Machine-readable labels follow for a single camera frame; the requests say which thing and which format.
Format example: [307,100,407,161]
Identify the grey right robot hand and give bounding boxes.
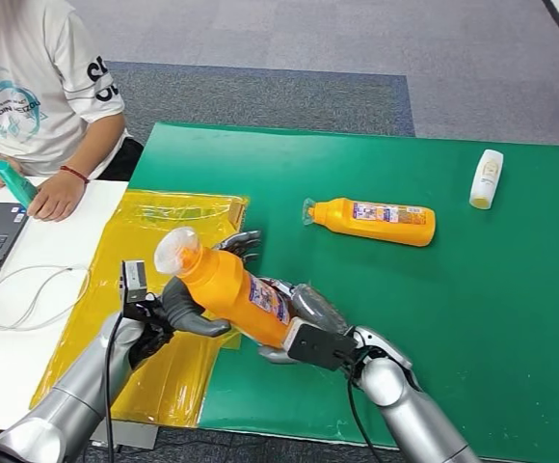
[259,278,350,366]

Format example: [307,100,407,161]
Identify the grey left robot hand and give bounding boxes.
[161,230,263,339]

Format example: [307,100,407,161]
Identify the orange detergent bottle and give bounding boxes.
[154,227,304,349]
[301,197,437,249]

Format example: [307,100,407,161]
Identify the teal bottle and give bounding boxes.
[0,159,39,210]

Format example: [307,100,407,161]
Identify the small white lotion bottle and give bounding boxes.
[468,149,505,211]

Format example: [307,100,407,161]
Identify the yellow plastic wrapped box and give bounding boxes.
[29,189,250,428]

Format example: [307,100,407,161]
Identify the flat grey plate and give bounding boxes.
[89,418,158,451]

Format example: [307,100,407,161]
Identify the green table mat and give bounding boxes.
[129,123,559,463]

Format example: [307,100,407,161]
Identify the person's left hand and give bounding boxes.
[27,171,88,224]

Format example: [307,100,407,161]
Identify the person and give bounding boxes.
[0,0,144,224]

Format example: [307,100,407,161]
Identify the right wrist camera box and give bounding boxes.
[284,317,358,372]

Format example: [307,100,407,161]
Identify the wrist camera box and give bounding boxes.
[120,259,149,321]
[284,317,358,372]

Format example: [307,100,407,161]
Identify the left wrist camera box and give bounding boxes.
[120,259,149,321]

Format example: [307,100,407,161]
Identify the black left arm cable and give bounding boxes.
[103,313,126,463]

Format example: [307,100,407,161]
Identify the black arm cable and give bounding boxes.
[345,376,373,463]
[103,313,126,463]

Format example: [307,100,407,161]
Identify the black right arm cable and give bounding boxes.
[345,376,373,463]

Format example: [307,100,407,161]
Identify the red wrist bracelet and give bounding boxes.
[59,165,91,186]

